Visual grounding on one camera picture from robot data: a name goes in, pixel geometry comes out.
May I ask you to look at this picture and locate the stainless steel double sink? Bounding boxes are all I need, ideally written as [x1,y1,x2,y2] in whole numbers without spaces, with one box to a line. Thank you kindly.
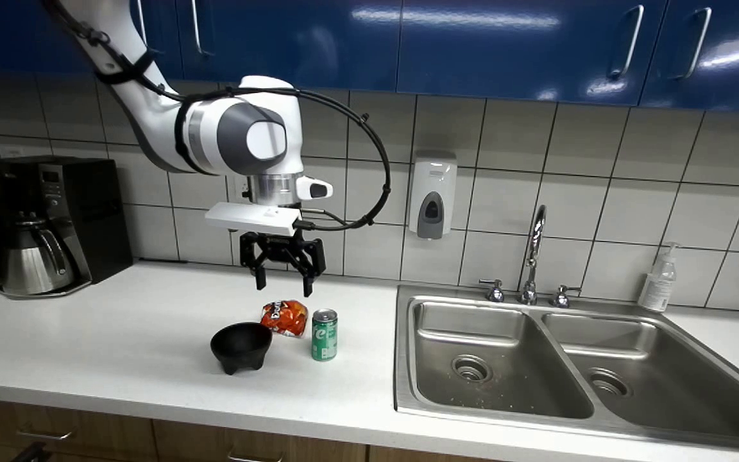
[392,286,739,458]

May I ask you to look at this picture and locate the wooden lower cabinets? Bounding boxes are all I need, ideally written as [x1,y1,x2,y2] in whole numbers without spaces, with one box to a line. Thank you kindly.
[0,392,509,462]

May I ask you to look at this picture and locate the white wall soap dispenser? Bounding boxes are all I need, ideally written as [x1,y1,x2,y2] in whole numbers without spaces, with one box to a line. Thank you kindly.
[406,152,459,242]

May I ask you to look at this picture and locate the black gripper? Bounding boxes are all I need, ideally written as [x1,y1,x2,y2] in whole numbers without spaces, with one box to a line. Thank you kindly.
[240,228,328,301]

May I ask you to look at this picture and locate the clear soap bottle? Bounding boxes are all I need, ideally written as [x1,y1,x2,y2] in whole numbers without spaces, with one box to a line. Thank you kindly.
[637,242,680,315]

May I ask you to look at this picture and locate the blue upper cabinets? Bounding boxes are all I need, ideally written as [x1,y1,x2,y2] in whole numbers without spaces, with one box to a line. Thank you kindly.
[0,0,739,115]

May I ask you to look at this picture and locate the steel coffee carafe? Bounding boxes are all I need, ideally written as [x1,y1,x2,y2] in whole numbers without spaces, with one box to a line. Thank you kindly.
[0,214,79,297]

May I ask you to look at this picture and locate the black coffee maker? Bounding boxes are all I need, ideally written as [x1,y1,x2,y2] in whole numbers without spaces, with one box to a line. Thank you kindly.
[0,154,136,304]

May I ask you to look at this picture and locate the green soda can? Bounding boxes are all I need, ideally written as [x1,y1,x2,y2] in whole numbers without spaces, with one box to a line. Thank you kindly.
[309,309,342,364]

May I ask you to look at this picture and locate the orange red snack bag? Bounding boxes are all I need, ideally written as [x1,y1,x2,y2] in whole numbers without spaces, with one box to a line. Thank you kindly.
[260,297,310,338]

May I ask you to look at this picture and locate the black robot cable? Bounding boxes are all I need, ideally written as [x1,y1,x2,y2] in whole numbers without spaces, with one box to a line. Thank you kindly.
[288,86,395,233]

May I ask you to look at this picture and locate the silver cabinet door handle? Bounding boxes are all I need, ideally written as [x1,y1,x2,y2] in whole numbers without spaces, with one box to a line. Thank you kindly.
[605,2,648,86]
[188,0,210,60]
[680,6,717,82]

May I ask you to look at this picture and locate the black bowl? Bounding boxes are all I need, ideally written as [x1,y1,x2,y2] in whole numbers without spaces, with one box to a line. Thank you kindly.
[208,320,276,377]

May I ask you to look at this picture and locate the chrome sink faucet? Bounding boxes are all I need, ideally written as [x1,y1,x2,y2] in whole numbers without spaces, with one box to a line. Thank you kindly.
[481,202,586,311]

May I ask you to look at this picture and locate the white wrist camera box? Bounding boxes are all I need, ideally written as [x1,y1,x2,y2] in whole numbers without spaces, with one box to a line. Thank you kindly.
[202,200,303,238]

